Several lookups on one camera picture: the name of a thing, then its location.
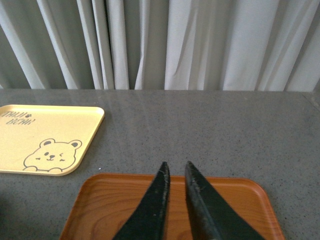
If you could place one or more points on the yellow bear tray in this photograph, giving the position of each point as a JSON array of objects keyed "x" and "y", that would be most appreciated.
[{"x": 46, "y": 140}]

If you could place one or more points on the brown wooden tray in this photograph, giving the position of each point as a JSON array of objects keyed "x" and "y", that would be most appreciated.
[{"x": 105, "y": 202}]

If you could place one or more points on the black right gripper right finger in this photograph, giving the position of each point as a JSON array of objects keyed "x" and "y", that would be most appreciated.
[{"x": 210, "y": 216}]

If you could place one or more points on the grey curtain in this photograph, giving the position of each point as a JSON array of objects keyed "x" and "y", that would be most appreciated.
[{"x": 230, "y": 45}]

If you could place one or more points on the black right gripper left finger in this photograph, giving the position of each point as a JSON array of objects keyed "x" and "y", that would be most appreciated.
[{"x": 148, "y": 221}]

